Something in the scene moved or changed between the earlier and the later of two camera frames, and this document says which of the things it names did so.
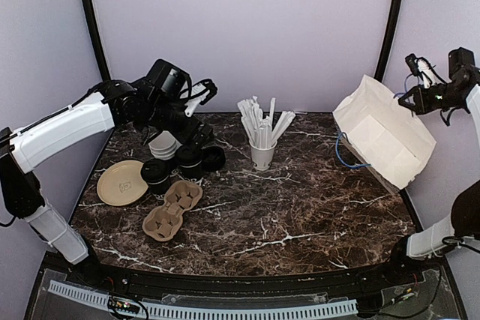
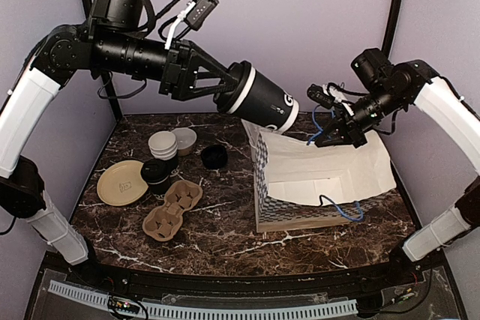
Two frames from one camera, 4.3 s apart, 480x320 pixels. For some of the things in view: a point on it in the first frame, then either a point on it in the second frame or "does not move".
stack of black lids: x=213 y=159 does not move
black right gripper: x=421 y=106 -> x=350 y=131
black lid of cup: x=188 y=155 -> x=225 y=100
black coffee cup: x=189 y=164 -> x=265 y=103
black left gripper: x=185 y=136 -> x=179 y=80
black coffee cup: x=156 y=173 does not move
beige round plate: x=121 y=183 does not move
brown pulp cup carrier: x=163 y=223 does not move
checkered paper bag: x=383 y=131 -> x=298 y=185
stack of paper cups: x=163 y=145 does not move
